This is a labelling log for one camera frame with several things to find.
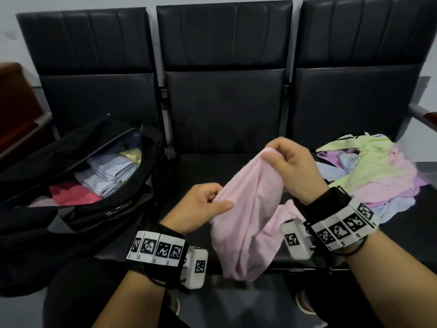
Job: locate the person's right forearm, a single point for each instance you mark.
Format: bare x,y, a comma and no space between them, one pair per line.
392,286

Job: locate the brown wooden armrest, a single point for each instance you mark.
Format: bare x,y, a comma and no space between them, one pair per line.
17,109

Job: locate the red folded cloth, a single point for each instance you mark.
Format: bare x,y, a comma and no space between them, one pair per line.
75,194

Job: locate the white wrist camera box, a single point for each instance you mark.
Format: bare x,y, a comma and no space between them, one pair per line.
295,239
197,268

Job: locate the pink cloth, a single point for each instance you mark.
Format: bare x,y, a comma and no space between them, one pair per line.
245,218

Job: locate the black left wrist marker band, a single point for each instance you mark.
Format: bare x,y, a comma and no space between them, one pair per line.
157,251

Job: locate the person's left thumb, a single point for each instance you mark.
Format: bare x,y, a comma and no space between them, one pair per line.
218,207

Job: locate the person's left hand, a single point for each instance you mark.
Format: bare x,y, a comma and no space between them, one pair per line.
191,210

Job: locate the black wrist marker band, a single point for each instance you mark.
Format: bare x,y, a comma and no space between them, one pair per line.
157,251
341,222

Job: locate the yellow folded cloth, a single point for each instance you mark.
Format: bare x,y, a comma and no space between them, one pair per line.
131,156

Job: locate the white folded cloth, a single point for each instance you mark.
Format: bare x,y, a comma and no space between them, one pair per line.
99,184

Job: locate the person's left shoe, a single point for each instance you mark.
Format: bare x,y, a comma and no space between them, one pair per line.
174,305

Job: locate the purple garment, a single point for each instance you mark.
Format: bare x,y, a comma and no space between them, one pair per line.
333,157

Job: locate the person's left forearm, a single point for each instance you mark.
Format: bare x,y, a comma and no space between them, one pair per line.
131,304

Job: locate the person's right leg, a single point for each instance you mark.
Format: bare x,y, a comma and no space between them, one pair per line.
324,297

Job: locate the person's shoe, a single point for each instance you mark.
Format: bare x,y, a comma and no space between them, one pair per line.
304,302
174,305

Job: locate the black backpack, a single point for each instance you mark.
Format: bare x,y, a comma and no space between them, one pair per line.
41,222

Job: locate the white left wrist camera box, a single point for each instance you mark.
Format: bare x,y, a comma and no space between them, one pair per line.
197,268

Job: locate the person's right shoe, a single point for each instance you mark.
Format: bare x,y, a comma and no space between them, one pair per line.
304,302

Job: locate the person's right thumb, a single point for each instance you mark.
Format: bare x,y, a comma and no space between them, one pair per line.
275,162

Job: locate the lavender folded cloth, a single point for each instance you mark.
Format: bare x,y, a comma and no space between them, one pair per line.
112,165

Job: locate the person's right hand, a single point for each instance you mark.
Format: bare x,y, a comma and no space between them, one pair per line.
300,170

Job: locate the pale pink garment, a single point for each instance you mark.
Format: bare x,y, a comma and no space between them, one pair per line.
392,191

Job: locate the black right wrist marker band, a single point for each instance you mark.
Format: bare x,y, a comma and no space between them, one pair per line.
341,222

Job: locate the grey armrest with wooden top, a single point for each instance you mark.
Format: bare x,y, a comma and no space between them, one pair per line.
423,116

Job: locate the light blue garment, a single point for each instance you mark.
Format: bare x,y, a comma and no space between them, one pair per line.
396,208

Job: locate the light green garment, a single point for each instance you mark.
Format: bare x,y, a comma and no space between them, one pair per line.
372,160

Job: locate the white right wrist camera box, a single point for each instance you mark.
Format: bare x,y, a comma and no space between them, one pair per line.
295,239

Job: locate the black padded bench seat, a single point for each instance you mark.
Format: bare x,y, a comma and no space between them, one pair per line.
222,81
95,64
362,64

